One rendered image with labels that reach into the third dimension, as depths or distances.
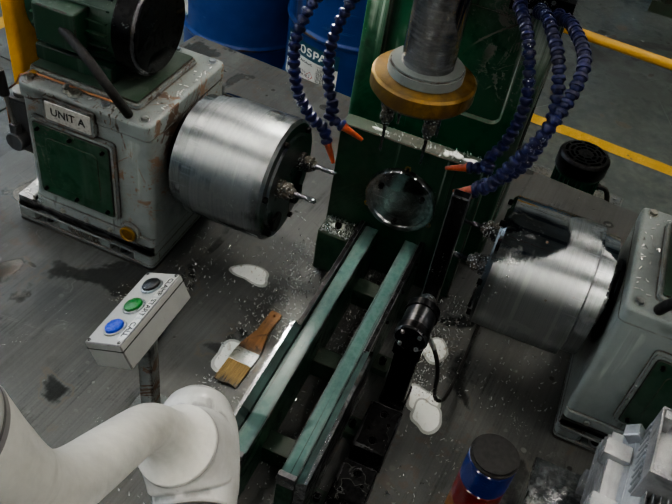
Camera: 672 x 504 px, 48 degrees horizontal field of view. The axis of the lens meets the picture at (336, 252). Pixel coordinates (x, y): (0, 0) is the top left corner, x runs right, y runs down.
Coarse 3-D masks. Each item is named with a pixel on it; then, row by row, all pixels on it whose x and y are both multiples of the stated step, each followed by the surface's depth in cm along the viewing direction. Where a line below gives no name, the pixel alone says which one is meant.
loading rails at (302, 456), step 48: (336, 288) 147; (384, 288) 149; (288, 336) 136; (384, 336) 151; (288, 384) 131; (336, 384) 131; (240, 432) 122; (336, 432) 126; (240, 480) 122; (288, 480) 116
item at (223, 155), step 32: (224, 96) 146; (192, 128) 142; (224, 128) 140; (256, 128) 140; (288, 128) 141; (192, 160) 141; (224, 160) 139; (256, 160) 138; (288, 160) 145; (192, 192) 144; (224, 192) 141; (256, 192) 138; (288, 192) 143; (224, 224) 149; (256, 224) 143
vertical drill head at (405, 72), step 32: (416, 0) 118; (448, 0) 115; (416, 32) 120; (448, 32) 118; (384, 64) 129; (416, 64) 123; (448, 64) 123; (384, 96) 125; (416, 96) 123; (448, 96) 124; (384, 128) 132
